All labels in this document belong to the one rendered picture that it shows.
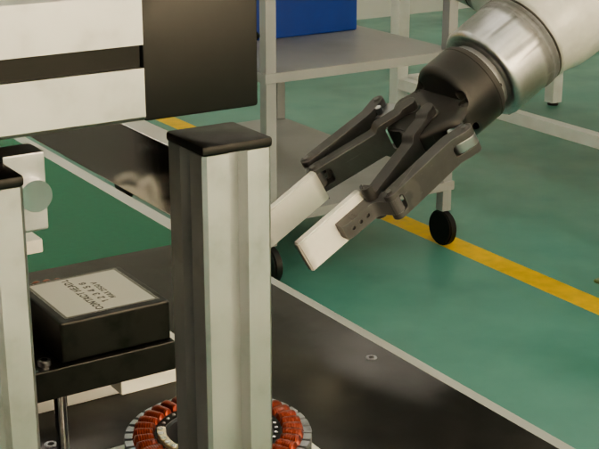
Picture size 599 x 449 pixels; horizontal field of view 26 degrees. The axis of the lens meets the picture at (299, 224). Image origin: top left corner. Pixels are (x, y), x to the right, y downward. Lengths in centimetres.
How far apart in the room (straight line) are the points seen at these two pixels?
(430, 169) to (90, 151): 49
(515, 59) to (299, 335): 30
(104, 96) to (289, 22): 319
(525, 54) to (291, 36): 254
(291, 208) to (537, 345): 194
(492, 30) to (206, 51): 69
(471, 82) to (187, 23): 67
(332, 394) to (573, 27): 40
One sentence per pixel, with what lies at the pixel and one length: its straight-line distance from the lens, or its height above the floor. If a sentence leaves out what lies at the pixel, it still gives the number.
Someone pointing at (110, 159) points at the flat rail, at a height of 102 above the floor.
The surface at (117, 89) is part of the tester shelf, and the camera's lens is 45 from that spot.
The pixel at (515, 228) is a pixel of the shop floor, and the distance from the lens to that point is 378.
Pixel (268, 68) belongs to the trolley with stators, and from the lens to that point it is 315.
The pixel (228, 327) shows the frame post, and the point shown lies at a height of 98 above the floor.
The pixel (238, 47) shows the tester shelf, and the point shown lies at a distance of 47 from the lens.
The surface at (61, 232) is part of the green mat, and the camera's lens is 136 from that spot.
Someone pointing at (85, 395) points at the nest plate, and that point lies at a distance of 94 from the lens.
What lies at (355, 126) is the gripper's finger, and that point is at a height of 90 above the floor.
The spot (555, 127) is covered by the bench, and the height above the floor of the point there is 19.
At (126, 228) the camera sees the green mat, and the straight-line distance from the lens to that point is 136.
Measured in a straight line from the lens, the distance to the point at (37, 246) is 93.
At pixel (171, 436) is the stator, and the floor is 81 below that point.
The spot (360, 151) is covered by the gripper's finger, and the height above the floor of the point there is 89.
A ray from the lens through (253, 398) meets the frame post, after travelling 53.
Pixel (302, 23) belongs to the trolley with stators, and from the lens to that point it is 366.
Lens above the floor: 118
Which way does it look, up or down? 18 degrees down
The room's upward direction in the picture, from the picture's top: straight up
